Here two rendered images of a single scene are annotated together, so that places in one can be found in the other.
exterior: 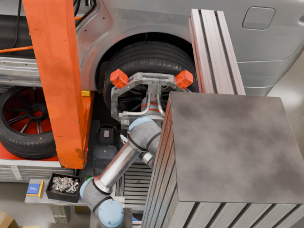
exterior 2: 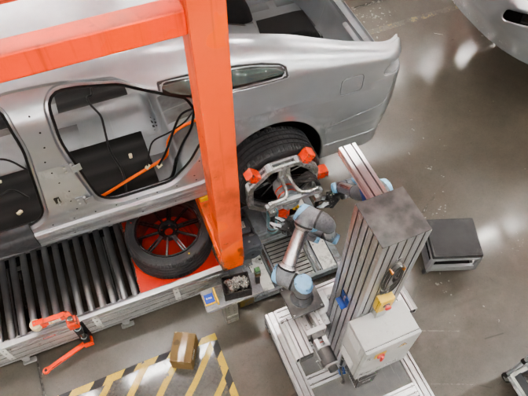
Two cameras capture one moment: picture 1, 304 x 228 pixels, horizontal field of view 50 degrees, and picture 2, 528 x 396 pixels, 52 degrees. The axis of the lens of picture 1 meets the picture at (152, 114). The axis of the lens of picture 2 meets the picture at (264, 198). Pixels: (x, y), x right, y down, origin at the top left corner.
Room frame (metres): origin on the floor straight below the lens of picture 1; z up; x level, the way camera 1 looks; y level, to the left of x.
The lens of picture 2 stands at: (-0.70, 0.68, 4.05)
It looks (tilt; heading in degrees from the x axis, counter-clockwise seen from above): 56 degrees down; 346
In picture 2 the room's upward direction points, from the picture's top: straight up
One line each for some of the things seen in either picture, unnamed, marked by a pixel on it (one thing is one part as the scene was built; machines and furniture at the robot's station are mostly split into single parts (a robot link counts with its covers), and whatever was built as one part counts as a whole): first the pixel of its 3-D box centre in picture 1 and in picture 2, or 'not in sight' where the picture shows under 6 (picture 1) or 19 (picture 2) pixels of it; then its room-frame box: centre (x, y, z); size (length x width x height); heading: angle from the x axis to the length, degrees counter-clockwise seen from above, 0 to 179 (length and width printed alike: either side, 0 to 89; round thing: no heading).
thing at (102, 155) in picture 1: (106, 146); (243, 236); (1.42, 0.32, 0.26); 0.42 x 0.18 x 0.35; 8
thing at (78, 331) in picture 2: not in sight; (79, 331); (0.93, 1.64, 0.30); 0.09 x 0.05 x 0.50; 98
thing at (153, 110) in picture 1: (151, 113); (285, 192); (1.37, 0.01, 0.85); 0.21 x 0.14 x 0.14; 8
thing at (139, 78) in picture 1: (151, 105); (281, 185); (1.44, 0.02, 0.85); 0.54 x 0.07 x 0.54; 98
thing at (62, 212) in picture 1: (59, 205); (229, 306); (0.89, 0.55, 0.21); 0.10 x 0.10 x 0.42; 8
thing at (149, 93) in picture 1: (138, 100); (276, 188); (1.31, 0.10, 1.03); 0.19 x 0.18 x 0.11; 8
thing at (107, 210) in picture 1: (110, 214); (302, 285); (0.59, 0.12, 0.98); 0.13 x 0.12 x 0.14; 48
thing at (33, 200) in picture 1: (60, 192); (232, 292); (0.90, 0.52, 0.44); 0.43 x 0.17 x 0.03; 98
